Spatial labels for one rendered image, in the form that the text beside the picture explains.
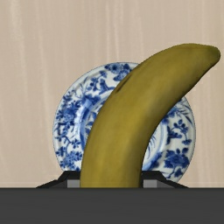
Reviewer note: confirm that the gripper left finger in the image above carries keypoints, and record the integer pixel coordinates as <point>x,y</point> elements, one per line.
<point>67,180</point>

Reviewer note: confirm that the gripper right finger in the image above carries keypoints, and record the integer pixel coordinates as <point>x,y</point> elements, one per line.
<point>156,180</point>

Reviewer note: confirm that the yellow banana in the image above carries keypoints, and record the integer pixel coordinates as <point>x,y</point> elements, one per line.
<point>131,122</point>

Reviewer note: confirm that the blue and white plate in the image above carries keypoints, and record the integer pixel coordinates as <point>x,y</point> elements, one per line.
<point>73,116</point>

